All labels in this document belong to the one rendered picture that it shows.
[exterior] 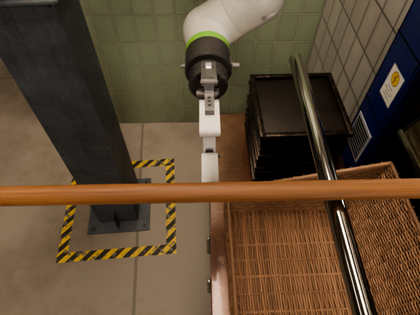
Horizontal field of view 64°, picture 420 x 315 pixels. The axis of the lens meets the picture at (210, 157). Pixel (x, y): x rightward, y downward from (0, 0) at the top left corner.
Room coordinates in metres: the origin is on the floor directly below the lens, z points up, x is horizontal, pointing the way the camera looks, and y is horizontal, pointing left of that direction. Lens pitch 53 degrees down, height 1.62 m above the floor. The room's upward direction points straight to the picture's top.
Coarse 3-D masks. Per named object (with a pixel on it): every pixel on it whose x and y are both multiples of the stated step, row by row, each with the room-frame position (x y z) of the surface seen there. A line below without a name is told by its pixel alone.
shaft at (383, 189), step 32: (0, 192) 0.24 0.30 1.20; (32, 192) 0.24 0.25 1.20; (64, 192) 0.24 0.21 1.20; (96, 192) 0.24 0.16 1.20; (128, 192) 0.24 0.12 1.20; (160, 192) 0.24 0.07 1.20; (192, 192) 0.24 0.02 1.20; (224, 192) 0.24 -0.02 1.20; (256, 192) 0.24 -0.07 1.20; (288, 192) 0.24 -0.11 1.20; (320, 192) 0.24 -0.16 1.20; (352, 192) 0.24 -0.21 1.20; (384, 192) 0.24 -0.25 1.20; (416, 192) 0.24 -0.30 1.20
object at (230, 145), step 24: (240, 120) 0.96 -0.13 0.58; (216, 144) 0.83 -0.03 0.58; (240, 144) 0.83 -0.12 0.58; (240, 168) 0.72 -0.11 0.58; (336, 168) 0.72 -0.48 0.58; (216, 216) 0.52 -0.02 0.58; (216, 240) 0.43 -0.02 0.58; (216, 264) 0.35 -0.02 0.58; (264, 264) 0.35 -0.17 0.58; (216, 288) 0.28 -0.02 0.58; (240, 288) 0.28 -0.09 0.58; (216, 312) 0.21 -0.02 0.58; (336, 312) 0.21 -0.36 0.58
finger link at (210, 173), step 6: (204, 156) 0.37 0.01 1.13; (210, 156) 0.37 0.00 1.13; (216, 156) 0.37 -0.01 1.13; (204, 162) 0.35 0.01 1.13; (210, 162) 0.35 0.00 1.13; (216, 162) 0.35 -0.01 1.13; (204, 168) 0.34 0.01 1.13; (210, 168) 0.34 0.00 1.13; (216, 168) 0.34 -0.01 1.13; (204, 174) 0.33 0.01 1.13; (210, 174) 0.33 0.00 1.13; (216, 174) 0.33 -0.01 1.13; (204, 180) 0.32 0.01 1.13; (210, 180) 0.32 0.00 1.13; (216, 180) 0.32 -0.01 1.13
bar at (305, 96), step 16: (304, 64) 0.58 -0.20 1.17; (304, 80) 0.52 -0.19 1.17; (304, 96) 0.48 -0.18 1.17; (304, 112) 0.44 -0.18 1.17; (320, 128) 0.39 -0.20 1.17; (320, 144) 0.36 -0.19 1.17; (320, 160) 0.32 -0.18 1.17; (320, 176) 0.30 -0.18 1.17; (336, 176) 0.29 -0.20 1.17; (336, 208) 0.23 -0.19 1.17; (336, 224) 0.21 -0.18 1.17; (336, 240) 0.19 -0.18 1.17; (352, 240) 0.18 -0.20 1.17; (352, 256) 0.16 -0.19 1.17; (352, 272) 0.14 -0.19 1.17; (352, 288) 0.12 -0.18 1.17; (368, 288) 0.12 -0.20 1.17; (352, 304) 0.10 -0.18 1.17; (368, 304) 0.10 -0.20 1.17
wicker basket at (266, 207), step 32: (224, 224) 0.48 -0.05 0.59; (256, 224) 0.48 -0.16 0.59; (288, 224) 0.48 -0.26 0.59; (320, 224) 0.48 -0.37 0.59; (352, 224) 0.47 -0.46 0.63; (384, 224) 0.41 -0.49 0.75; (416, 224) 0.36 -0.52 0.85; (256, 256) 0.38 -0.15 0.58; (288, 256) 0.37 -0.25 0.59; (320, 256) 0.38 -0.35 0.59; (416, 256) 0.29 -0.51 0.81; (256, 288) 0.28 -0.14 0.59; (288, 288) 0.28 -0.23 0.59; (320, 288) 0.28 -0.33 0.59; (384, 288) 0.25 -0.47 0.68; (416, 288) 0.23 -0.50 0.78
